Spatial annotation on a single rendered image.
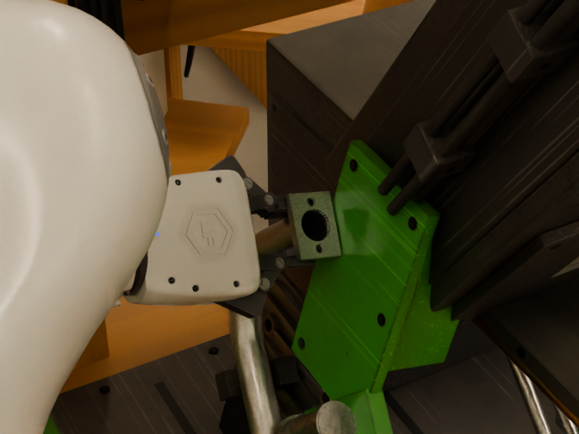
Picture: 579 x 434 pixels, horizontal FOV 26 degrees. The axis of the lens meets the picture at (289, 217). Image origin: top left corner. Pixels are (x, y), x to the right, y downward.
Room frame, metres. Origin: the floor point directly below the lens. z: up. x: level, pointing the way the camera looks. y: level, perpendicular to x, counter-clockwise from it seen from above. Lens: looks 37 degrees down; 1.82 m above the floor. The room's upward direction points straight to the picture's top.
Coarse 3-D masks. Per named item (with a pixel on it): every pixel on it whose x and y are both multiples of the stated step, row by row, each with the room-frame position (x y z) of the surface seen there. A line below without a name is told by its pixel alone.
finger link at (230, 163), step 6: (228, 156) 0.84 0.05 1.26; (222, 162) 0.83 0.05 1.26; (228, 162) 0.83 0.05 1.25; (234, 162) 0.83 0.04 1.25; (210, 168) 0.82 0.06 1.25; (216, 168) 0.82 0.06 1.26; (222, 168) 0.82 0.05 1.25; (228, 168) 0.83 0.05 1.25; (234, 168) 0.83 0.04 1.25; (240, 168) 0.83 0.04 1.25; (240, 174) 0.83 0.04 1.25
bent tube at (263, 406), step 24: (312, 192) 0.83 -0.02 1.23; (312, 216) 0.83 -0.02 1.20; (264, 240) 0.83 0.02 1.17; (288, 240) 0.81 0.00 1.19; (312, 240) 0.79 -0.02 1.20; (336, 240) 0.80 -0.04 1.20; (240, 336) 0.82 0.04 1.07; (264, 336) 0.83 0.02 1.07; (240, 360) 0.81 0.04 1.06; (264, 360) 0.81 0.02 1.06; (240, 384) 0.80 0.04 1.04; (264, 384) 0.79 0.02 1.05; (264, 408) 0.77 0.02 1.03; (264, 432) 0.76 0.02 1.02
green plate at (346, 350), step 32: (352, 160) 0.82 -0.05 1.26; (352, 192) 0.81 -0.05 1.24; (352, 224) 0.80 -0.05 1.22; (384, 224) 0.77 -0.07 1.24; (416, 224) 0.74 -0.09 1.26; (352, 256) 0.79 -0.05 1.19; (384, 256) 0.76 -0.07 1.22; (416, 256) 0.73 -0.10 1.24; (320, 288) 0.81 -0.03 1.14; (352, 288) 0.77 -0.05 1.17; (384, 288) 0.74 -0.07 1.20; (416, 288) 0.75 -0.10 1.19; (320, 320) 0.79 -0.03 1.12; (352, 320) 0.76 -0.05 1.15; (384, 320) 0.73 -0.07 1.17; (416, 320) 0.75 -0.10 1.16; (448, 320) 0.76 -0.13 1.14; (320, 352) 0.78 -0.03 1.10; (352, 352) 0.75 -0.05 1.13; (384, 352) 0.72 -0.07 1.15; (416, 352) 0.75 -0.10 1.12; (320, 384) 0.76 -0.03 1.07; (352, 384) 0.73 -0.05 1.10
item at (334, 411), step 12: (324, 408) 0.71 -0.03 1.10; (336, 408) 0.72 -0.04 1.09; (348, 408) 0.72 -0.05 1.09; (288, 420) 0.74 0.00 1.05; (300, 420) 0.73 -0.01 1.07; (312, 420) 0.71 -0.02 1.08; (324, 420) 0.70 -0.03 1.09; (336, 420) 0.71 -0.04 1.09; (348, 420) 0.71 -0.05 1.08; (276, 432) 0.74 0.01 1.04; (288, 432) 0.73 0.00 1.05; (300, 432) 0.71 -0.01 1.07; (312, 432) 0.70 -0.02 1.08; (324, 432) 0.69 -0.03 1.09; (336, 432) 0.70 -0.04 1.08; (348, 432) 0.70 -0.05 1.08
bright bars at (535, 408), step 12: (516, 372) 0.78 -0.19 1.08; (528, 384) 0.77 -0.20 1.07; (528, 396) 0.76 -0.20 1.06; (528, 408) 0.75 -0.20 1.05; (540, 408) 0.75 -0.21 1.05; (540, 420) 0.75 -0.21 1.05; (564, 420) 0.75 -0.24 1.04; (540, 432) 0.74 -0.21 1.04; (564, 432) 0.75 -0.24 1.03; (576, 432) 0.75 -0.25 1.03
